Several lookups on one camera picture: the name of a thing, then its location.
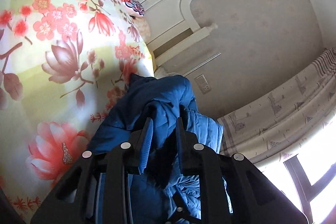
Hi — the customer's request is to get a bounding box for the blue quilted down jacket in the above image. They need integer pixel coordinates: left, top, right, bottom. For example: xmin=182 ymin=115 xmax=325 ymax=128
xmin=88 ymin=73 xmax=233 ymax=224

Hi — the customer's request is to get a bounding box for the cream patterned curtain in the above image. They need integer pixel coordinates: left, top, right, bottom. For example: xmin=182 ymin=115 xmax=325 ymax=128
xmin=218 ymin=48 xmax=335 ymax=167

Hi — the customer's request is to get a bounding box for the floral bed sheet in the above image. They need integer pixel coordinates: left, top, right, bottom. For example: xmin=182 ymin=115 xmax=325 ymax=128
xmin=1 ymin=0 xmax=153 ymax=223

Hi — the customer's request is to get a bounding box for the patterned red blue pillow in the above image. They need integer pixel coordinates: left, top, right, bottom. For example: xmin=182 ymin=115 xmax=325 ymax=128
xmin=121 ymin=0 xmax=145 ymax=18

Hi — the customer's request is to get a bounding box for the wall socket plate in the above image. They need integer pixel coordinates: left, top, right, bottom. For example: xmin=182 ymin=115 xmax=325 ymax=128
xmin=195 ymin=74 xmax=212 ymax=94

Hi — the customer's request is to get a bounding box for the window frame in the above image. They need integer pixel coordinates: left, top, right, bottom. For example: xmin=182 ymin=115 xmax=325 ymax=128
xmin=284 ymin=156 xmax=335 ymax=223

